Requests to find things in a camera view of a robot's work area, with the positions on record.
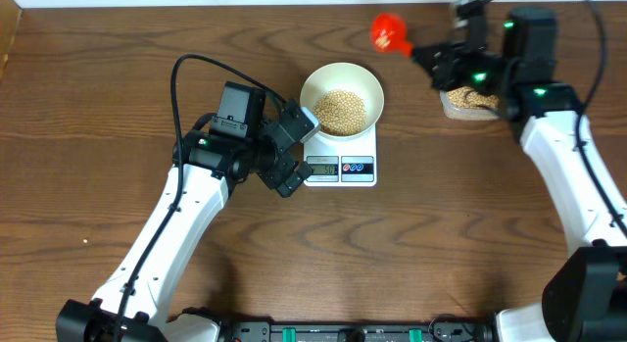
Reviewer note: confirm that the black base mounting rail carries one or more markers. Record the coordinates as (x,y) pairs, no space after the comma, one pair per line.
(446,329)

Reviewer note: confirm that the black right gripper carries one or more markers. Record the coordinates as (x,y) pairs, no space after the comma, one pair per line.
(446,73)

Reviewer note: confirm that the yellow soybeans pile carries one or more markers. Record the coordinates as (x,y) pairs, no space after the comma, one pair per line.
(468,98)

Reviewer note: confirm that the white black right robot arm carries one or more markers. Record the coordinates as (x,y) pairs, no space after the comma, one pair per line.
(586,299)

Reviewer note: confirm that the white round bowl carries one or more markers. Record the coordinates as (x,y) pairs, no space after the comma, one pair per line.
(349,77)

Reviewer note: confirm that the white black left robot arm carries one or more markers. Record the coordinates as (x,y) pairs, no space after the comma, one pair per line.
(133,305)

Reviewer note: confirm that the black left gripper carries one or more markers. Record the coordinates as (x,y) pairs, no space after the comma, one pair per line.
(273,174)

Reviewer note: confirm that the red plastic measuring scoop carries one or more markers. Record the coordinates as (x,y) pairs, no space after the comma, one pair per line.
(392,22)

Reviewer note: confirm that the clear plastic container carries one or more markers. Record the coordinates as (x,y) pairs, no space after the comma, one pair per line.
(471,115)

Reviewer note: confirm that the soybeans in bowl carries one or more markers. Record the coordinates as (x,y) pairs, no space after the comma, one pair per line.
(340,112)

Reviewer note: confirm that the soybeans in scoop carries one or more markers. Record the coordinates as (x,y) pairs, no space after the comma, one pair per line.
(384,39)

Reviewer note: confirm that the white digital kitchen scale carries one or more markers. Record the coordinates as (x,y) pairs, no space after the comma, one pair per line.
(342,161)

